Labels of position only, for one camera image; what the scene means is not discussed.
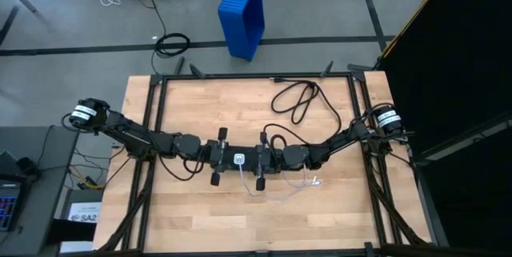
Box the blue plastic bin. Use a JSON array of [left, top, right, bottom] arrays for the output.
[[217, 0, 266, 62]]

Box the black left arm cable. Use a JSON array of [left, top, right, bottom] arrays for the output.
[[157, 151, 214, 183]]

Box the white printed paper sign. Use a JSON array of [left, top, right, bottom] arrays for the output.
[[67, 202, 103, 224]]

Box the coiled black cable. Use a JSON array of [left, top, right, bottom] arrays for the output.
[[150, 32, 191, 74]]

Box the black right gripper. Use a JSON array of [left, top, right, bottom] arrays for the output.
[[255, 131, 286, 191]]

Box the black power strip cable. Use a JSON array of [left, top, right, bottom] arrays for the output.
[[259, 76, 344, 148]]

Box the black aluminium table frame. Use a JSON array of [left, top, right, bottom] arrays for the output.
[[98, 60, 441, 257]]

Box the laptop with lit keyboard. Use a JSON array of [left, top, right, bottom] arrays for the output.
[[0, 180, 22, 233]]

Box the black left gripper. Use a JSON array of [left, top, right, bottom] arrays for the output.
[[204, 127, 235, 187]]

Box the dark grey desk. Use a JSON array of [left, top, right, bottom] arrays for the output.
[[0, 125, 79, 257]]

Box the black curtain panel yellow edge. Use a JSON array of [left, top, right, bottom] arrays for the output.
[[378, 0, 512, 252]]

